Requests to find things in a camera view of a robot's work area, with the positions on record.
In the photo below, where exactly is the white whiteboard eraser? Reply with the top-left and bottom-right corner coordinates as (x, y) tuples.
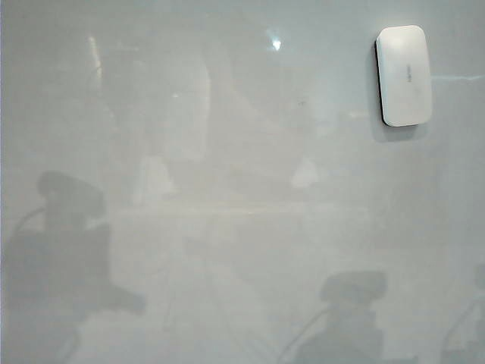
(374, 24), (434, 131)

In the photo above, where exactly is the white glass whiteboard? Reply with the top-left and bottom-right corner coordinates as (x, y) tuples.
(2, 0), (485, 364)

